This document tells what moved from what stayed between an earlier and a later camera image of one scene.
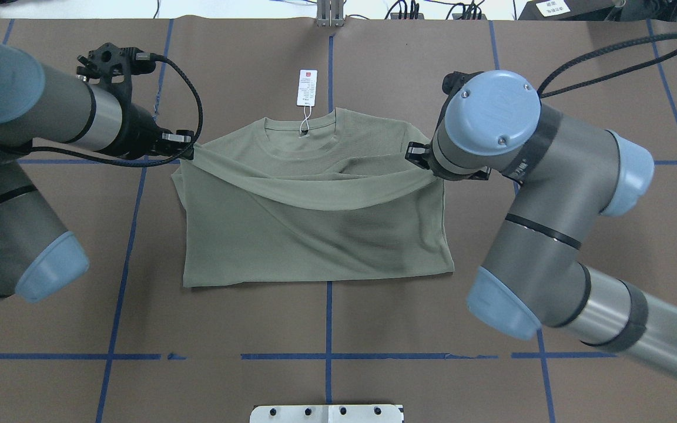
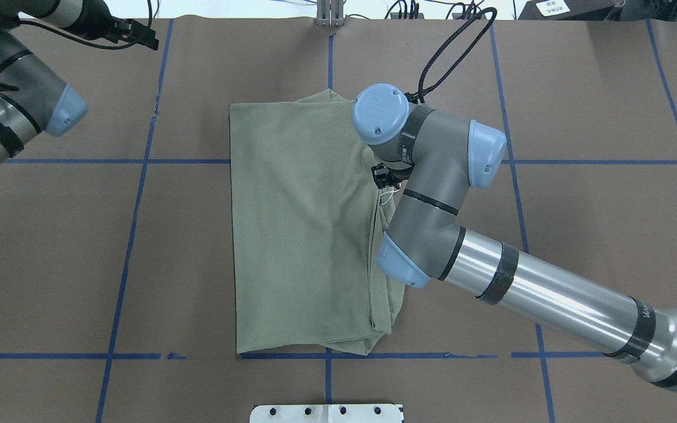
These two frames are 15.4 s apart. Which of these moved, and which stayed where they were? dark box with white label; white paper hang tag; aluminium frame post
Moved: white paper hang tag
Stayed: aluminium frame post; dark box with white label
